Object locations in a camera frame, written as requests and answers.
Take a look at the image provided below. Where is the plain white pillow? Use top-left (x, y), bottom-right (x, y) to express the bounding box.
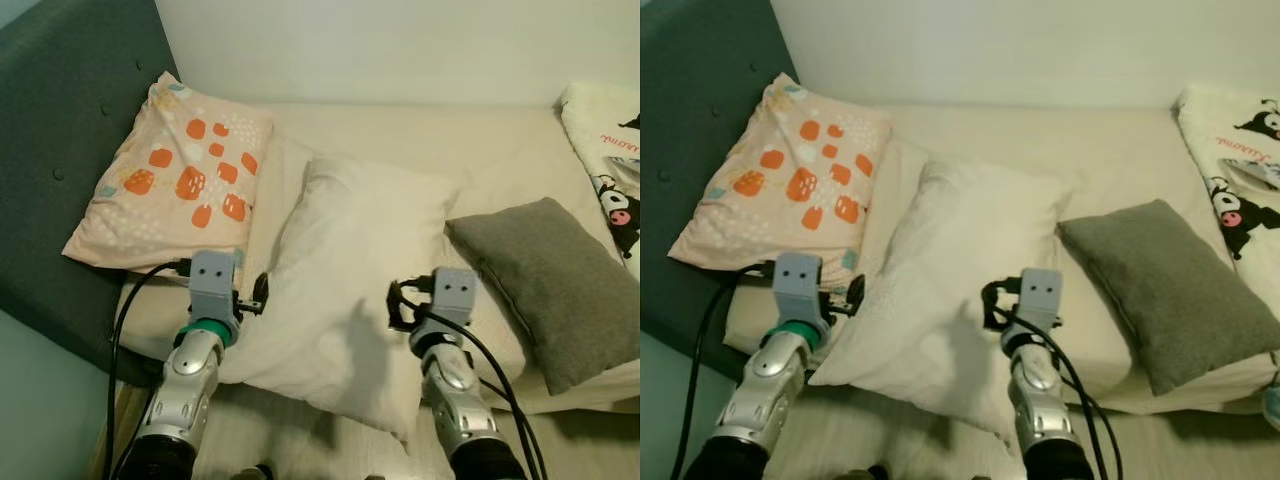
top-left (808, 157), bottom-right (1077, 443)
top-left (215, 155), bottom-right (463, 443)

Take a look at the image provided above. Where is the pink pillow with orange shapes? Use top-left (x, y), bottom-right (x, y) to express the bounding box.
top-left (62, 72), bottom-right (274, 284)
top-left (668, 72), bottom-right (895, 288)

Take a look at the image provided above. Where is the grey pillow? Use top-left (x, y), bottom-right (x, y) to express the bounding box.
top-left (445, 197), bottom-right (641, 397)
top-left (1057, 198), bottom-right (1280, 397)

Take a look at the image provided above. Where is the mattress with beige sheet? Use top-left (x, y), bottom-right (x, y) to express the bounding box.
top-left (722, 100), bottom-right (1280, 416)
top-left (118, 100), bottom-right (641, 416)

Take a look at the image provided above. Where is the cream blanket with cartoon print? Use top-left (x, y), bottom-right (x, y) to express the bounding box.
top-left (556, 82), bottom-right (641, 263)
top-left (1174, 83), bottom-right (1280, 263)

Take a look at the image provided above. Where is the teal upholstered headboard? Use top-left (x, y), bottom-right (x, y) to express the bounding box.
top-left (640, 0), bottom-right (801, 383)
top-left (0, 0), bottom-right (183, 389)

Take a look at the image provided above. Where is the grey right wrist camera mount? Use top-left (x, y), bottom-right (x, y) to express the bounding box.
top-left (428, 267), bottom-right (480, 337)
top-left (1017, 268), bottom-right (1064, 337)

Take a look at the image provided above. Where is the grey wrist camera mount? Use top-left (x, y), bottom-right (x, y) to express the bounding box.
top-left (428, 267), bottom-right (480, 337)
top-left (771, 252), bottom-right (827, 328)
top-left (187, 250), bottom-right (242, 327)
top-left (1017, 268), bottom-right (1064, 337)

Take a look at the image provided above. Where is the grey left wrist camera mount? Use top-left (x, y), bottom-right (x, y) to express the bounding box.
top-left (771, 252), bottom-right (827, 328)
top-left (187, 250), bottom-right (242, 327)

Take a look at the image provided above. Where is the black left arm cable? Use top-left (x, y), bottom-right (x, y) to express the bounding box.
top-left (104, 260), bottom-right (193, 480)
top-left (668, 260), bottom-right (777, 480)

